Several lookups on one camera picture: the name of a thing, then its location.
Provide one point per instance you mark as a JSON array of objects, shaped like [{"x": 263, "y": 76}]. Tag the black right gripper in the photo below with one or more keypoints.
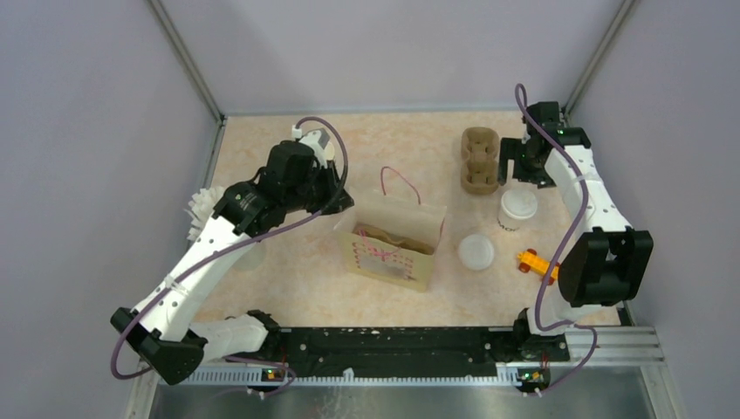
[{"x": 512, "y": 148}]

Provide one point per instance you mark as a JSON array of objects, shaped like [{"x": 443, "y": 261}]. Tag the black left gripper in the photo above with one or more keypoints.
[{"x": 332, "y": 183}]

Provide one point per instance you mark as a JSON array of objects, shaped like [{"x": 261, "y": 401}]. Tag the white plastic cup lid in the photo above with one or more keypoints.
[{"x": 519, "y": 204}]

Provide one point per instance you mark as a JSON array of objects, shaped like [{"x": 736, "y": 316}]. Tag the white paper coffee cup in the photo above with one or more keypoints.
[{"x": 509, "y": 224}]

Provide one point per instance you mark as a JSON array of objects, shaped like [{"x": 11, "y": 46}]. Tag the cream Cakes paper bag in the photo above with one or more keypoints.
[{"x": 413, "y": 219}]

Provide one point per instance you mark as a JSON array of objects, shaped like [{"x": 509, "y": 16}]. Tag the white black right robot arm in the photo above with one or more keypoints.
[{"x": 607, "y": 262}]

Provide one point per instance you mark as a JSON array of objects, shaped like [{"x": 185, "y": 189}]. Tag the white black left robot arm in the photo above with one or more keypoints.
[{"x": 299, "y": 183}]

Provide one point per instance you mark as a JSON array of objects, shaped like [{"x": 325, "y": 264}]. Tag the brown pulp cup carrier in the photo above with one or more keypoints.
[{"x": 479, "y": 153}]

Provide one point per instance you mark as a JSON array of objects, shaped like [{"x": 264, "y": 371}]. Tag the stack of translucent lids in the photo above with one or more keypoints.
[{"x": 476, "y": 252}]

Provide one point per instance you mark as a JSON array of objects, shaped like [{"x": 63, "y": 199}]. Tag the yellow toy car red wheels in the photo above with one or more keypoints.
[{"x": 529, "y": 261}]

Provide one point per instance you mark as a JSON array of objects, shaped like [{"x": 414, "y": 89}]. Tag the bundle of white paper straws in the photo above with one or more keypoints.
[{"x": 200, "y": 208}]

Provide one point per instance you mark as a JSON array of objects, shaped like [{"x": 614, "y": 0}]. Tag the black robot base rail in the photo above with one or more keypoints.
[{"x": 404, "y": 352}]

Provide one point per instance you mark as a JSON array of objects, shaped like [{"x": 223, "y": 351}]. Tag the grey slotted cable duct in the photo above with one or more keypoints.
[{"x": 266, "y": 377}]

